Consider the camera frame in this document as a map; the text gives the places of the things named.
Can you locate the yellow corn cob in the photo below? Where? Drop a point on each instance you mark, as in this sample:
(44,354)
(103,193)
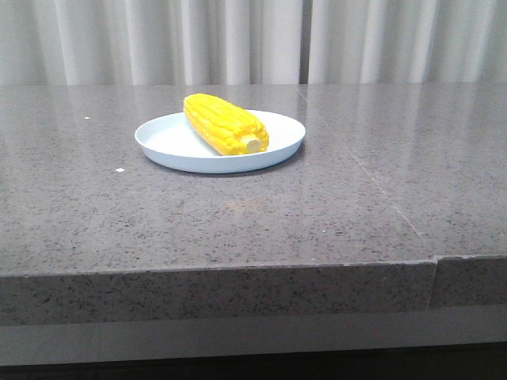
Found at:
(226,127)

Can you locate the light blue round plate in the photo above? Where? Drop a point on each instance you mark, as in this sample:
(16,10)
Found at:
(171,141)

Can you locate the white pleated curtain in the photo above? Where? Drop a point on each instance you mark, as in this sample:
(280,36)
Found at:
(251,42)

